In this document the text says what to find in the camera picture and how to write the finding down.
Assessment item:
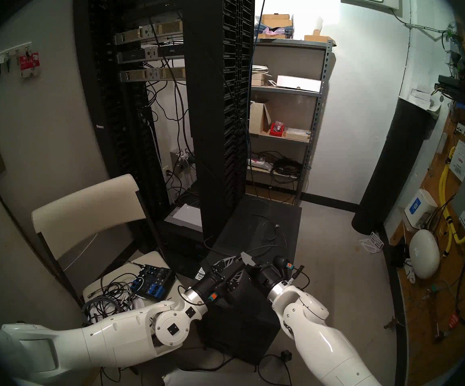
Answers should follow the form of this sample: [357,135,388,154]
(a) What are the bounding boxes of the white flat device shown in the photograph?
[164,203,203,232]

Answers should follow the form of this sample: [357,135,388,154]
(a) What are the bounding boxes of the black server rack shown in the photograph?
[74,0,256,269]

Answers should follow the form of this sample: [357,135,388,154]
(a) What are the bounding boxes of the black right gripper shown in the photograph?
[240,252,288,297]

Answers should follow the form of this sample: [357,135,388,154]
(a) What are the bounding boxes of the black workstation tower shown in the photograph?
[194,194,302,365]

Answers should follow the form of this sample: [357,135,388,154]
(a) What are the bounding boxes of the white oval router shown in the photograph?
[409,229,441,280]

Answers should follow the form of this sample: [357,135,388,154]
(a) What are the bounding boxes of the thick yellow cable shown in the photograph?
[438,146,465,255]

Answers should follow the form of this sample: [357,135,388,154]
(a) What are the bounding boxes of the tall black cylinder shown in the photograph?
[352,98,438,235]

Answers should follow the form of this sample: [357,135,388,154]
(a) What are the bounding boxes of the tangled black cable bundle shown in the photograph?
[82,273,144,325]

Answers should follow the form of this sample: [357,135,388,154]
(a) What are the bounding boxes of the large cardboard box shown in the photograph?
[260,14,293,39]

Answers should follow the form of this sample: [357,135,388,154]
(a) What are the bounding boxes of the white modem blue label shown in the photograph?
[404,189,438,230]

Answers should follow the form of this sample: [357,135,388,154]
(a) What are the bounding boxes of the cream folding chair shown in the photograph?
[32,173,191,357]

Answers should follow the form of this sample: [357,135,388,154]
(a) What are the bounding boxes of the black Dell rack server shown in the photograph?
[117,45,185,64]

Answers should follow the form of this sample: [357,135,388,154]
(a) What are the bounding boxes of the grey outlet box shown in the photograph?
[170,148,195,170]

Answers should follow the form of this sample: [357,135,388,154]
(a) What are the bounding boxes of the coiled black cables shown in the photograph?
[271,156,303,179]

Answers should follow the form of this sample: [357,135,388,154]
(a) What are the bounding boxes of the open cardboard box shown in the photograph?
[249,102,271,134]

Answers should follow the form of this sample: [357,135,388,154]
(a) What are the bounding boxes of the flat tan box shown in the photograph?
[284,128,311,142]

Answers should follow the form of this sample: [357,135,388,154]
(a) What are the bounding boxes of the flat white box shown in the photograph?
[277,75,322,93]

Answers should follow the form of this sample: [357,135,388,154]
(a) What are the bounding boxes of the plywood backboard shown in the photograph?
[389,27,465,386]

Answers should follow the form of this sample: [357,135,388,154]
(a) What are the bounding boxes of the white folded bracket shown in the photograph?
[359,232,384,254]

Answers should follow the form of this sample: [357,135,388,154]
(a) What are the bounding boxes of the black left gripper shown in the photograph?
[194,256,246,307]

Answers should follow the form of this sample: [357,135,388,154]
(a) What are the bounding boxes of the gold faced rack server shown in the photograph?
[120,67,187,82]
[113,21,185,45]

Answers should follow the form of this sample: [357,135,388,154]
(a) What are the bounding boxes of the grey metal shelf unit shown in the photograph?
[246,39,336,205]

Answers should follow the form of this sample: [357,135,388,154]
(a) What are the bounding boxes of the small white box stack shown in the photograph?
[409,88,442,112]

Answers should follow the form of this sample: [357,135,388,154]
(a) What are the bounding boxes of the white key hook rack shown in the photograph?
[0,42,33,60]

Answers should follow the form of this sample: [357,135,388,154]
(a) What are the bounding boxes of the black blue audio mixer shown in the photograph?
[130,265,176,302]

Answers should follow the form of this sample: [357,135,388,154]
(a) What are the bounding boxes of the black network switch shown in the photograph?
[435,75,465,104]

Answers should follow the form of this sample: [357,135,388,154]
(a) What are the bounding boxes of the white paper label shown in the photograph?
[449,140,465,183]

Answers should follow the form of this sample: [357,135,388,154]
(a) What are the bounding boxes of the black USB cable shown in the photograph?
[204,204,293,261]

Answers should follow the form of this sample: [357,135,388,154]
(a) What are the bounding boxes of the red key tag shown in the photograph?
[19,51,40,78]

